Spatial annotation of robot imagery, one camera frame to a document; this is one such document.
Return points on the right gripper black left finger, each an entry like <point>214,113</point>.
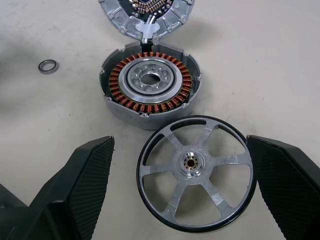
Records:
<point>82,180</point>

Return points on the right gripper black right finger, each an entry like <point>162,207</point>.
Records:
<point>282,180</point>

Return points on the silver spoked rotor black rim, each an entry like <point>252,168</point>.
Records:
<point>191,173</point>

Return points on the silver motor stator housing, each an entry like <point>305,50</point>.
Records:
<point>155,98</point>

